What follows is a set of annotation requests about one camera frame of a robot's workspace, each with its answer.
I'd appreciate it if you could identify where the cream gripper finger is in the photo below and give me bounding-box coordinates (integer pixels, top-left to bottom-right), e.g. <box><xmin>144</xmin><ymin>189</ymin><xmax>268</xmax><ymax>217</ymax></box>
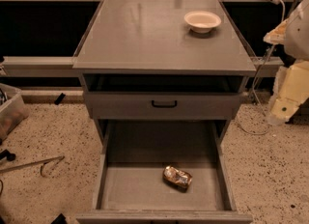
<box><xmin>267</xmin><ymin>61</ymin><xmax>309</xmax><ymax>126</ymax></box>

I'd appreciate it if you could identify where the crushed orange can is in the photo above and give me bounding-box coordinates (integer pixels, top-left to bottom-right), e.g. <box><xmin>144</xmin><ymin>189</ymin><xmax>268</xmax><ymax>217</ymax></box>
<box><xmin>163</xmin><ymin>165</ymin><xmax>192</xmax><ymax>189</ymax></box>

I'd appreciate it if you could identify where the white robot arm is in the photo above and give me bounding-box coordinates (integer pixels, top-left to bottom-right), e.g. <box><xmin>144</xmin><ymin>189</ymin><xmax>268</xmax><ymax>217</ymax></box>
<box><xmin>264</xmin><ymin>0</ymin><xmax>309</xmax><ymax>126</ymax></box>

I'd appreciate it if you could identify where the grey drawer cabinet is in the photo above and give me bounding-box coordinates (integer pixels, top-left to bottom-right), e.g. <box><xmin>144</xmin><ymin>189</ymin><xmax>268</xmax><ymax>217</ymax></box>
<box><xmin>73</xmin><ymin>0</ymin><xmax>255</xmax><ymax>132</ymax></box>

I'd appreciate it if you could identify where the open grey middle drawer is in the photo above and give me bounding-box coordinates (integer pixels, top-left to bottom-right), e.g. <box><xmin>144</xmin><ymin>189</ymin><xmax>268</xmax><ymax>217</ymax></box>
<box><xmin>76</xmin><ymin>121</ymin><xmax>252</xmax><ymax>224</ymax></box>

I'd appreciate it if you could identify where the white bowl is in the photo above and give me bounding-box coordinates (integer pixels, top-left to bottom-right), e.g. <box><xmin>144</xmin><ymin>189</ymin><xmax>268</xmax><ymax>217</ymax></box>
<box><xmin>184</xmin><ymin>11</ymin><xmax>221</xmax><ymax>34</ymax></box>

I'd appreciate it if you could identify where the small black block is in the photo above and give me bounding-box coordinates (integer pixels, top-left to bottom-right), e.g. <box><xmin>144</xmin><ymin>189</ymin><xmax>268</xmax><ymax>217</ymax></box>
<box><xmin>54</xmin><ymin>93</ymin><xmax>66</xmax><ymax>105</ymax></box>

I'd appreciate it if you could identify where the metal rod on floor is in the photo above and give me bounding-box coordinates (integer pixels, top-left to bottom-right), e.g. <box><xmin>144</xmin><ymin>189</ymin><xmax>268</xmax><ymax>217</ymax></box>
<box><xmin>0</xmin><ymin>155</ymin><xmax>65</xmax><ymax>175</ymax></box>

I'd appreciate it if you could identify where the clear plastic bin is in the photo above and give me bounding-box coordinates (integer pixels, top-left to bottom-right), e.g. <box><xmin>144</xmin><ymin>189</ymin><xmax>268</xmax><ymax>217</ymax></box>
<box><xmin>0</xmin><ymin>83</ymin><xmax>29</xmax><ymax>141</ymax></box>

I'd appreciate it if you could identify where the black object on floor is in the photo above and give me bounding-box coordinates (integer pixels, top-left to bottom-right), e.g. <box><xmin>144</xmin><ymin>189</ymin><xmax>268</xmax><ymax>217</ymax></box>
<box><xmin>0</xmin><ymin>150</ymin><xmax>15</xmax><ymax>161</ymax></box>

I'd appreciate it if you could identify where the white cable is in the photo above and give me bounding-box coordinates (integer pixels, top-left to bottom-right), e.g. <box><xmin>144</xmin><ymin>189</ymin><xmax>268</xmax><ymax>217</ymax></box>
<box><xmin>235</xmin><ymin>0</ymin><xmax>287</xmax><ymax>136</ymax></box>

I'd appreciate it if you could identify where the black drawer handle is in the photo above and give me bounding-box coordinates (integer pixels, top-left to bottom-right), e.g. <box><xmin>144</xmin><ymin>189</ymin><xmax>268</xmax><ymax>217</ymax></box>
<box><xmin>151</xmin><ymin>100</ymin><xmax>178</xmax><ymax>108</ymax></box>

